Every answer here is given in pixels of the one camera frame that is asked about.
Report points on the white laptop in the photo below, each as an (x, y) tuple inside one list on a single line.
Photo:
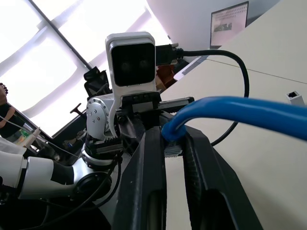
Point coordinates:
[(189, 68)]

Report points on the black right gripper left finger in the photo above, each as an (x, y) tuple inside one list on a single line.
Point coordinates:
[(141, 182)]

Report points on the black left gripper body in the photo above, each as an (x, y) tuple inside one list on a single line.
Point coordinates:
[(144, 105)]

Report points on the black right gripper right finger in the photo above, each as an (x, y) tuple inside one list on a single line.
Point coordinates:
[(216, 182)]

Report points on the person in dark clothes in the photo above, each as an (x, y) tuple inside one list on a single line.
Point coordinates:
[(8, 119)]

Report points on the black office chair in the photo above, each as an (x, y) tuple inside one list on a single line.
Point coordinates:
[(96, 81)]

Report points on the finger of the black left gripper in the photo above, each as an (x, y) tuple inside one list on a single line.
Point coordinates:
[(130, 134)]

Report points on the white coupler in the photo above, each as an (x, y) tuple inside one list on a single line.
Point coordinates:
[(295, 97)]

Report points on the brown cardboard box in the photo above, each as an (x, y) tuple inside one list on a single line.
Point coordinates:
[(165, 77)]

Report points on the white depth camera head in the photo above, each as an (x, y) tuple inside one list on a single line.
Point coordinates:
[(115, 93)]

